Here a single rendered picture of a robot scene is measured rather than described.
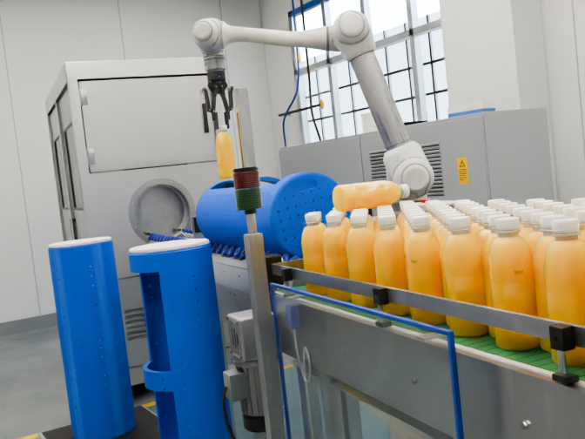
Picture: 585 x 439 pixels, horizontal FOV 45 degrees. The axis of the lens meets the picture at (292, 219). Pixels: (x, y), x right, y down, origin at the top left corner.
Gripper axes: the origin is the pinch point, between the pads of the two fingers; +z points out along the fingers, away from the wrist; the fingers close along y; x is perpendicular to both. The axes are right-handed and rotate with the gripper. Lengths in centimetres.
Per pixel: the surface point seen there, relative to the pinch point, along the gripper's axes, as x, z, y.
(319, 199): 76, 34, -5
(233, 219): 39, 39, 13
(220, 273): 11, 61, 11
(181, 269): 50, 53, 36
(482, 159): -24, 28, -149
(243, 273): 36, 59, 10
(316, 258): 109, 49, 14
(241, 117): -66, -8, -33
